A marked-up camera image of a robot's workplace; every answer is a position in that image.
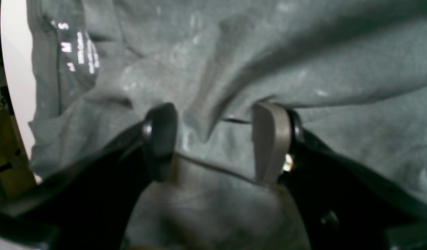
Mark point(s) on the dark grey t-shirt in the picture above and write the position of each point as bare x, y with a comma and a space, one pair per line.
354, 70

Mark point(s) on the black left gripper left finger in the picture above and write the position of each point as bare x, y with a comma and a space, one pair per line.
88, 204

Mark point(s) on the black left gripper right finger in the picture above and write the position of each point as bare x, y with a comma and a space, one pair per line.
343, 204

